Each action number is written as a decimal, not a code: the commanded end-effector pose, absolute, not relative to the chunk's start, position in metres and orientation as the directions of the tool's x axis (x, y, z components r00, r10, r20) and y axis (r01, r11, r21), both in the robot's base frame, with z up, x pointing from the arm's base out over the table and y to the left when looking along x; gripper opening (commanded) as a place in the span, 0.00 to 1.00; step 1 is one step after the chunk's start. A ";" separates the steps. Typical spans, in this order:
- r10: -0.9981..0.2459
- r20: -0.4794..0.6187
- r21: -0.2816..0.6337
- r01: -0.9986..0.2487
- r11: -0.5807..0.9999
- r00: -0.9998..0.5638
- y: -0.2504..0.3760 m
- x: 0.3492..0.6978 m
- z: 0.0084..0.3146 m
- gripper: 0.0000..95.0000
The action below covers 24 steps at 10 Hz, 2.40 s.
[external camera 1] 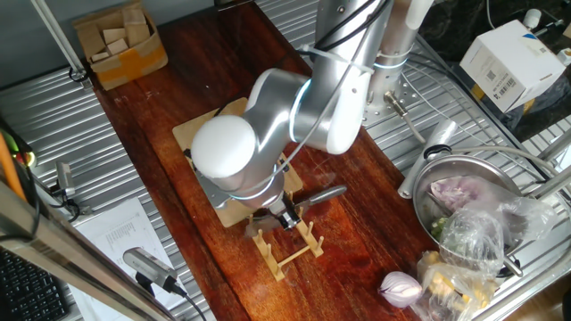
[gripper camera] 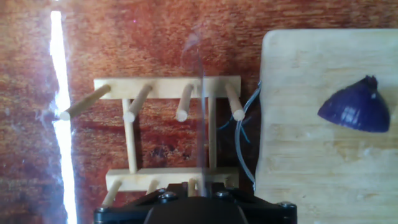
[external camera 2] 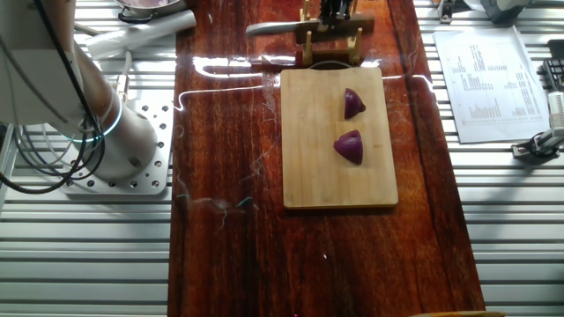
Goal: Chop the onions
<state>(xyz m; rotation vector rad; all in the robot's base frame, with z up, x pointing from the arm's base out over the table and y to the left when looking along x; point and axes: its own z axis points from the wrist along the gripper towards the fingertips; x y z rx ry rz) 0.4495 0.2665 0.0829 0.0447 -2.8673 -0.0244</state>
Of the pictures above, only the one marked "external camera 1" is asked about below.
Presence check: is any plastic bag of chopped onion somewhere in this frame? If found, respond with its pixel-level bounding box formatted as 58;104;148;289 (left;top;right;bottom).
427;174;559;251

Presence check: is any metal cable connector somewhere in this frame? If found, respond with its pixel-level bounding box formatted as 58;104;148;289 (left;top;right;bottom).
383;90;427;144

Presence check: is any metal pipe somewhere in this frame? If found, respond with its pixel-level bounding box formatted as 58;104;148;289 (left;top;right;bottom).
528;128;571;201

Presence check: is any wooden peg rack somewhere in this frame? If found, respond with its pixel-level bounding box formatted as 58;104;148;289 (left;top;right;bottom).
250;191;326;283

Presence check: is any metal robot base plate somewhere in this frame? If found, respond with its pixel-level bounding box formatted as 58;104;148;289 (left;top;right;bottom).
360;66;432;128

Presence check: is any steel cleaver knife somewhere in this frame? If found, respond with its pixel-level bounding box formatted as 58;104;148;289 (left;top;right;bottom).
244;185;348;238

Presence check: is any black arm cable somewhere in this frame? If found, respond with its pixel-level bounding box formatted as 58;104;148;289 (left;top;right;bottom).
296;0;393;57

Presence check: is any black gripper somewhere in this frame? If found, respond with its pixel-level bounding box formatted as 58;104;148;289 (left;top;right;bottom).
267;191;303;232

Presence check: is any bamboo cutting board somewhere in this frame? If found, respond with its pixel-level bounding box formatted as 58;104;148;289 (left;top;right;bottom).
171;96;304;228

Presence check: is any peeled purple onion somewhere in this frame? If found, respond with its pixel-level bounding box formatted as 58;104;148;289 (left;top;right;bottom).
377;270;423;309

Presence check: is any shiny metal bar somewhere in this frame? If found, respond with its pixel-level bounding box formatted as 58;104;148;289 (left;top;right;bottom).
0;180;178;321

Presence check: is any wrist camera on silver bracket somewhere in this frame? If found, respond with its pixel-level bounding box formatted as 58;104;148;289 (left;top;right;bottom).
183;149;234;210

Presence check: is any orange pole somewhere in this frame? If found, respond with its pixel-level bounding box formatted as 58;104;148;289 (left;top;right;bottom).
0;131;28;202

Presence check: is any steel bowl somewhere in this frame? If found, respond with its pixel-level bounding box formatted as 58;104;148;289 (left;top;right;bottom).
411;153;525;278

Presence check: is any grey hose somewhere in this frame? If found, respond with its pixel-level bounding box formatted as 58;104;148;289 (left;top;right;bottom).
450;145;571;180

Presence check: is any brown cardboard box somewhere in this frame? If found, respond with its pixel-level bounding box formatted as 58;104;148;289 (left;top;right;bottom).
73;2;170;92

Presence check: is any clear bag of yellow food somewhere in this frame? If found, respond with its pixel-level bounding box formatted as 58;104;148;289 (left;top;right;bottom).
410;250;500;321

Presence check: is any white cardboard box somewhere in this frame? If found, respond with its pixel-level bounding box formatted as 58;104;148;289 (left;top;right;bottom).
459;19;567;114

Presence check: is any printed paper sheet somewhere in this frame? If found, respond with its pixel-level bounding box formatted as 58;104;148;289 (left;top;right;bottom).
69;197;200;321

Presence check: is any thin metal rod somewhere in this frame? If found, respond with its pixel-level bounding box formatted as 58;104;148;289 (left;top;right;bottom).
29;0;88;82

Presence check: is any clear bag of greens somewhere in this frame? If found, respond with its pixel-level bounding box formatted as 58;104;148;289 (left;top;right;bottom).
439;208;506;278

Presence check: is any black keyboard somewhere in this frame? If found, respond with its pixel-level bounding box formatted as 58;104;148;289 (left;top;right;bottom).
0;247;70;321

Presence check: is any metal clamp right edge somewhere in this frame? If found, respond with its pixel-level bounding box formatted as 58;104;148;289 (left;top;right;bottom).
53;160;78;201

